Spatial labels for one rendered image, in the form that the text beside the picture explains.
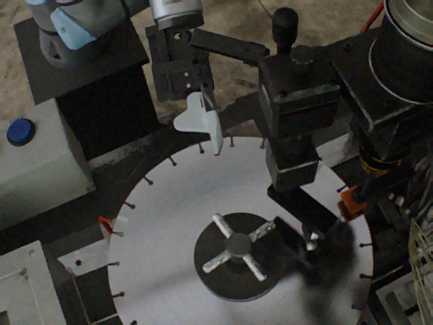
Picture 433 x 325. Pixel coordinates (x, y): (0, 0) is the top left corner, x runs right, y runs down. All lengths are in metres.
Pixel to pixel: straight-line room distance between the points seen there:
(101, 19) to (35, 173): 0.26
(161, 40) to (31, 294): 0.40
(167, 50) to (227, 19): 1.35
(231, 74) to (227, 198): 1.28
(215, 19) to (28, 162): 1.40
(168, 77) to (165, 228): 0.21
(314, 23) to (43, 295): 1.62
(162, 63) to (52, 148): 0.22
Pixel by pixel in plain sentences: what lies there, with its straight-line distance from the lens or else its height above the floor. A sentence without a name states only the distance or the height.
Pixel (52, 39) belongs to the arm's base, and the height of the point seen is 0.82.
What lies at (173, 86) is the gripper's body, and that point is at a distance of 0.75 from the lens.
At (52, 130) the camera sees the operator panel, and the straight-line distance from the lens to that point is 0.84.
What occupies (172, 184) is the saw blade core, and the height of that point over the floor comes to 0.95.
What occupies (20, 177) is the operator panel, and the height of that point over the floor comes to 0.89.
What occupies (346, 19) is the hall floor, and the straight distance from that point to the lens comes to 2.14.
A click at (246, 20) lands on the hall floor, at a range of 2.10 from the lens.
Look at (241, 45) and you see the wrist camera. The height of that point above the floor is 0.99.
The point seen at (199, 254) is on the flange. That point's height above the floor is 0.96.
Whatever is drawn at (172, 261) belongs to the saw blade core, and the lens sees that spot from 0.66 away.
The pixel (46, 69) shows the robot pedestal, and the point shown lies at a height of 0.75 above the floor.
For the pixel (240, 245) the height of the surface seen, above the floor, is 1.00.
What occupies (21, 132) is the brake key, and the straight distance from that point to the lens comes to 0.85.
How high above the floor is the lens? 1.58
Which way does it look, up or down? 64 degrees down
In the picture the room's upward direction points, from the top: 8 degrees counter-clockwise
